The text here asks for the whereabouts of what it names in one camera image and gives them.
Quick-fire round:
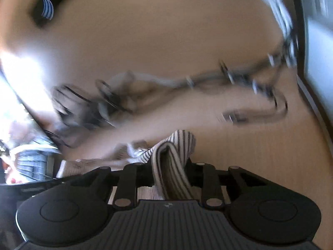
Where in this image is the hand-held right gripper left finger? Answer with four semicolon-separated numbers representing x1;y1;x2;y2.
84;162;157;209

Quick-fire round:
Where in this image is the beige black-striped garment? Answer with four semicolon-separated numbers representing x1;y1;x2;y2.
57;129;198;201

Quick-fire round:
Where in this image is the blurred dark gridded object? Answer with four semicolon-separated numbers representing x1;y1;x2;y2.
8;142;61;184

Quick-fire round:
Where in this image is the black cable bundle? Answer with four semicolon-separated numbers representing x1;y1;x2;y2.
51;31;301;150

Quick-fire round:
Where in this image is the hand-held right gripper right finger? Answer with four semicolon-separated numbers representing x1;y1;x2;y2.
185;162;264;210

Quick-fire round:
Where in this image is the blue striped blurred item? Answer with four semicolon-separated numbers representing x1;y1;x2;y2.
39;0;55;21

